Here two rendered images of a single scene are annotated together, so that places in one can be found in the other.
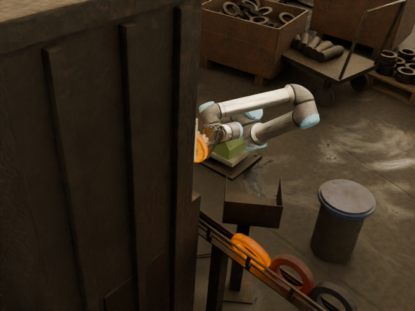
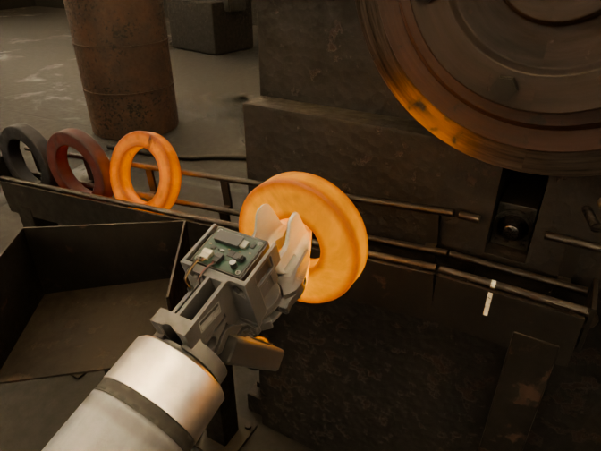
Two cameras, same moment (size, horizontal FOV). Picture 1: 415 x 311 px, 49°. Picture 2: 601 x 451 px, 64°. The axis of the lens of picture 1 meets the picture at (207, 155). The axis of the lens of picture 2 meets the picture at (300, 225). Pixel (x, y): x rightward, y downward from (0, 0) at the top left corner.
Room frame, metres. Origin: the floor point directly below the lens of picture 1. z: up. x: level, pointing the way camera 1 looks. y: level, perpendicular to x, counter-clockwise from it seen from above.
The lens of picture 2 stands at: (2.26, 0.01, 1.12)
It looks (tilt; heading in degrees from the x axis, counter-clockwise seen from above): 30 degrees down; 173
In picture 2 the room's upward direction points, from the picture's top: straight up
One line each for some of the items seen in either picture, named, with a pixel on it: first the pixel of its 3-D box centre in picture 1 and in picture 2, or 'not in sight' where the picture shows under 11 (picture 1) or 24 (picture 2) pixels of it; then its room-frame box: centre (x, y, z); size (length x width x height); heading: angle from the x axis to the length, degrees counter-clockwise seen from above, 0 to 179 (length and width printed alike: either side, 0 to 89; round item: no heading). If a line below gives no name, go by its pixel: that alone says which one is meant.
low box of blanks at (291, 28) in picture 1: (249, 36); not in sight; (4.57, -0.34, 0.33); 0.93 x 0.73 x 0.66; 60
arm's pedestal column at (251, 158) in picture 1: (226, 153); not in sight; (2.85, -0.15, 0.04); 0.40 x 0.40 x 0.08; 54
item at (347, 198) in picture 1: (338, 223); not in sight; (1.99, -0.81, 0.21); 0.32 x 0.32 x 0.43
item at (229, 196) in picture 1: (245, 243); (130, 421); (1.63, -0.23, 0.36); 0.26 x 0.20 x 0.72; 88
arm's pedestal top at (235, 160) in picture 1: (227, 147); not in sight; (2.85, -0.15, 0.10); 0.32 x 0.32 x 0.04; 54
